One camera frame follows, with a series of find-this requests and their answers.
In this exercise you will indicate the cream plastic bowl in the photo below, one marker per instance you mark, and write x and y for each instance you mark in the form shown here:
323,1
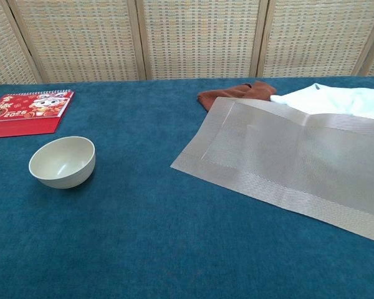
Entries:
62,162

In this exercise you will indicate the rust brown cloth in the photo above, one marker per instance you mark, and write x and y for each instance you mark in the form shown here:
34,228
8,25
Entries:
224,93

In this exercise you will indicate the teal table cover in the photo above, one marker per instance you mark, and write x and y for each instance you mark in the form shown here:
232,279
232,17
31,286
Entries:
112,233

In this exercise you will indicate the beige woven placemat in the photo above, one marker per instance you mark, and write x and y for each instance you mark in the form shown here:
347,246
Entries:
283,155

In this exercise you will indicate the white crumpled shirt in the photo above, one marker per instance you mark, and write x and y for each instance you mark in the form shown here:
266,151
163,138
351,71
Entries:
330,99

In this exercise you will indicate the woven wooden folding screen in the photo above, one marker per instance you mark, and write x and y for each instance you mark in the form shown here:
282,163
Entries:
199,37

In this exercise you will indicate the red desk calendar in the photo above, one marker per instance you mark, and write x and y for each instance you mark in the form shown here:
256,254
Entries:
28,109

